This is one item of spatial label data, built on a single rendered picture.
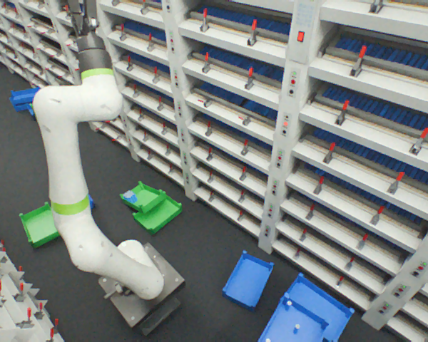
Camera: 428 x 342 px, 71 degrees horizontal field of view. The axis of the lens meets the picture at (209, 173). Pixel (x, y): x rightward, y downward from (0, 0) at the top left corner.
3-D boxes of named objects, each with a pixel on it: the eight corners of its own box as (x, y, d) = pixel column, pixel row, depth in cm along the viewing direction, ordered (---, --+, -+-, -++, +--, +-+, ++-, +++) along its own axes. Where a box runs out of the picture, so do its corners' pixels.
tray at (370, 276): (379, 296, 149) (385, 290, 137) (275, 229, 179) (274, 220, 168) (397, 263, 154) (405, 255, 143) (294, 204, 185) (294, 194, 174)
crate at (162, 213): (151, 236, 210) (150, 229, 204) (134, 220, 220) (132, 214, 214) (182, 211, 225) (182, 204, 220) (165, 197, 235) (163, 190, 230)
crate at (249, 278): (253, 313, 170) (255, 306, 164) (222, 296, 177) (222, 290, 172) (272, 270, 188) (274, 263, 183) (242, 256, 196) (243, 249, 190)
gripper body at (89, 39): (101, 58, 93) (94, 27, 92) (109, 48, 86) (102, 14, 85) (75, 58, 89) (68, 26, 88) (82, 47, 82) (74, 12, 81)
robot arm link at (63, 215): (98, 236, 109) (63, 250, 102) (85, 216, 117) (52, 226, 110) (95, 199, 99) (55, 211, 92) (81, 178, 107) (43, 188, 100)
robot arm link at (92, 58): (81, 68, 81) (74, 78, 89) (123, 68, 88) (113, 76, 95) (75, 45, 81) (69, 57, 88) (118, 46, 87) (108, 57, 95)
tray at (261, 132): (274, 147, 144) (272, 134, 136) (186, 104, 174) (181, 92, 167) (297, 118, 150) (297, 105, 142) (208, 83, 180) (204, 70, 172)
